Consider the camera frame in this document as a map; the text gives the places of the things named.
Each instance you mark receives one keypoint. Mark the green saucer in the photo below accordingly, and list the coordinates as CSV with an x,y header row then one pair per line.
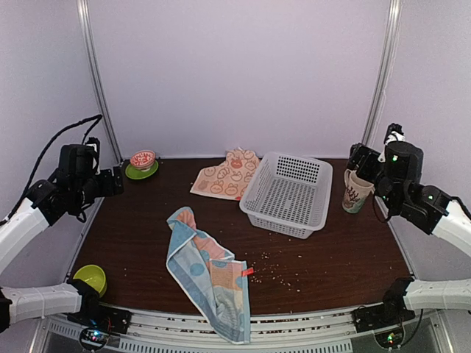
x,y
133,173

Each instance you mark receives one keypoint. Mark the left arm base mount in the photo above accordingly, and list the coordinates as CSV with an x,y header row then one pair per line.
x,y
108,319

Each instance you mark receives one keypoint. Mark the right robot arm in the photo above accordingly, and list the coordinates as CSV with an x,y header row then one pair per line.
x,y
436,213

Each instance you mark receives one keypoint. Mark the right aluminium frame post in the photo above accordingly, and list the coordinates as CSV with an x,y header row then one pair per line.
x,y
384,71

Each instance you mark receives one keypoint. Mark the aluminium frame post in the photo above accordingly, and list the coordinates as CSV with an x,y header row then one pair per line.
x,y
98,88
384,71

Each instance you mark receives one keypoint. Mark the white plastic basket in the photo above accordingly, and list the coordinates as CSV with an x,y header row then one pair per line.
x,y
289,195

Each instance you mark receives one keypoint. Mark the beige bunny print towel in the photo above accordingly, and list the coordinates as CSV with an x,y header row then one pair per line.
x,y
229,179

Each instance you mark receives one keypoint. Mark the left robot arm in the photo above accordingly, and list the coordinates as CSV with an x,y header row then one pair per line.
x,y
39,209

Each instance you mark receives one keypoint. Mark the front aluminium rail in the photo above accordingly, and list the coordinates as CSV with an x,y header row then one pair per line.
x,y
347,330

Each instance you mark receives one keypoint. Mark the left aluminium frame post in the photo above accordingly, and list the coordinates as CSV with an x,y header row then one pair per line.
x,y
98,88

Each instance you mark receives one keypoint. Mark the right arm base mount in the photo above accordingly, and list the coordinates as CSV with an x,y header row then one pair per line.
x,y
379,316

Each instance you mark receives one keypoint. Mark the beige patterned mug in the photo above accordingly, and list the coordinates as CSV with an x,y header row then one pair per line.
x,y
356,192

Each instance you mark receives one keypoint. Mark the red patterned small bowl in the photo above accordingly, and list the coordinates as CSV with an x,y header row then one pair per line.
x,y
143,160

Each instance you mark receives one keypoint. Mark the blue polka dot towel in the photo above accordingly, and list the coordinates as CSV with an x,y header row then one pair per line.
x,y
211,277

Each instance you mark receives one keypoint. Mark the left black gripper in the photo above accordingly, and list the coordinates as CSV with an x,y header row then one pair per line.
x,y
107,188

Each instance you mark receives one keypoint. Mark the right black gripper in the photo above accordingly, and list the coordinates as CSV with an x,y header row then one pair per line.
x,y
355,157

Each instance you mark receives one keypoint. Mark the lime green bowl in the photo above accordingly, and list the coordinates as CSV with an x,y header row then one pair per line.
x,y
94,276

